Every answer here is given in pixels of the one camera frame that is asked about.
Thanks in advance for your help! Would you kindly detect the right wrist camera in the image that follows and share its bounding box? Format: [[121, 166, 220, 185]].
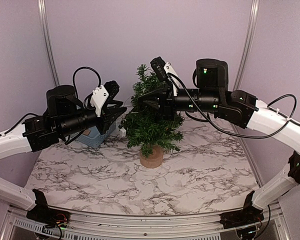
[[150, 56, 180, 97]]

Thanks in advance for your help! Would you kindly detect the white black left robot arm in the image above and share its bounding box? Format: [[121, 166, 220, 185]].
[[0, 80, 127, 224]]

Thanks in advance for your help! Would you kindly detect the left aluminium corner post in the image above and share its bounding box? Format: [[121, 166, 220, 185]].
[[37, 0, 60, 87]]

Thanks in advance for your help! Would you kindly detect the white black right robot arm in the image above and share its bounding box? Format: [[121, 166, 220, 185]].
[[138, 57, 300, 229]]

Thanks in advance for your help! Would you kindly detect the small green christmas tree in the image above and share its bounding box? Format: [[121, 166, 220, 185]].
[[119, 64, 185, 169]]

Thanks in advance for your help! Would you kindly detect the right aluminium corner post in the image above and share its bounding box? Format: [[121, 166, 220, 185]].
[[233, 0, 260, 90]]

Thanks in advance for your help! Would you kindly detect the aluminium front rail frame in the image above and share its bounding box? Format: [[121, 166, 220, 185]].
[[0, 203, 291, 240]]

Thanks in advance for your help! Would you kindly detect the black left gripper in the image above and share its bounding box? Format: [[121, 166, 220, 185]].
[[58, 100, 127, 138]]

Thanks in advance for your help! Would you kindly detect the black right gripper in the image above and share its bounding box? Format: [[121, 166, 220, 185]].
[[137, 80, 221, 122]]

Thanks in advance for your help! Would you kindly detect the aluminium corner post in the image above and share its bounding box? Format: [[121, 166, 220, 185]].
[[233, 0, 260, 90], [37, 0, 60, 87]]

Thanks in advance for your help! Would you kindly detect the light blue perforated plastic basket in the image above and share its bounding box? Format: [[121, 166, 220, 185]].
[[77, 122, 116, 148]]

